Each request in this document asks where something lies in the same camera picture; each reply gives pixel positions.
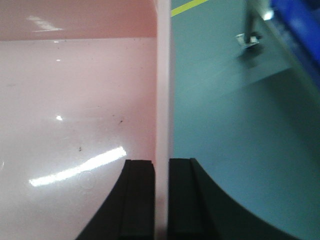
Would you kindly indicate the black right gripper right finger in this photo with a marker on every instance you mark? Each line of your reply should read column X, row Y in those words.
column 198, row 209

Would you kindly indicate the metal rack leg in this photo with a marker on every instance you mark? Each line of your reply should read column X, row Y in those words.
column 249, row 38

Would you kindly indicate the blue plastic crate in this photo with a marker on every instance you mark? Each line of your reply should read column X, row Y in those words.
column 302, row 17

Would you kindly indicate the pink plastic bin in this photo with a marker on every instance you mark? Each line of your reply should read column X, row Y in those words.
column 84, row 86

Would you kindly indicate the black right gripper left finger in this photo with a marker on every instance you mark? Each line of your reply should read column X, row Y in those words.
column 128, row 212

